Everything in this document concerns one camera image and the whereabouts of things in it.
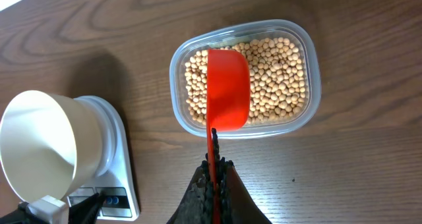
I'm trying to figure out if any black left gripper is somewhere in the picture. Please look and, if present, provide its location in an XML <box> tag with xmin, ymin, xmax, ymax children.
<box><xmin>0</xmin><ymin>193</ymin><xmax>106</xmax><ymax>224</ymax></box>

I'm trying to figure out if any white digital kitchen scale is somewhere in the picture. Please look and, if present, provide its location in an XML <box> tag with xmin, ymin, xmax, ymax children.
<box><xmin>67</xmin><ymin>96</ymin><xmax>140</xmax><ymax>221</ymax></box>

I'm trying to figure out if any red measuring scoop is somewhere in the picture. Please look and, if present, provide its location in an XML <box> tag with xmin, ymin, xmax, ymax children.
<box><xmin>205</xmin><ymin>48</ymin><xmax>251</xmax><ymax>224</ymax></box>

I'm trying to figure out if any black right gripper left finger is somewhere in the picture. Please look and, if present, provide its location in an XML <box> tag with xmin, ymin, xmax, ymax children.
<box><xmin>167</xmin><ymin>160</ymin><xmax>214</xmax><ymax>224</ymax></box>

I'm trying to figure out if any clear plastic container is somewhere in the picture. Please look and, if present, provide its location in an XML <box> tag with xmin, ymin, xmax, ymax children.
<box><xmin>169</xmin><ymin>19</ymin><xmax>321</xmax><ymax>139</ymax></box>

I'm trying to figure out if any cream white bowl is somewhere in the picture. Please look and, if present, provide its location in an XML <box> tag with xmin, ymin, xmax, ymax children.
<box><xmin>1</xmin><ymin>90</ymin><xmax>103</xmax><ymax>202</ymax></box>

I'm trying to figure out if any pile of soybeans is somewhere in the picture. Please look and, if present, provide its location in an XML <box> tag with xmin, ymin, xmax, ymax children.
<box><xmin>185</xmin><ymin>37</ymin><xmax>309</xmax><ymax>124</ymax></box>

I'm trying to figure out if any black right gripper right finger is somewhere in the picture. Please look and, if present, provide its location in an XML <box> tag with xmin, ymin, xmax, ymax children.
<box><xmin>218</xmin><ymin>157</ymin><xmax>271</xmax><ymax>224</ymax></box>

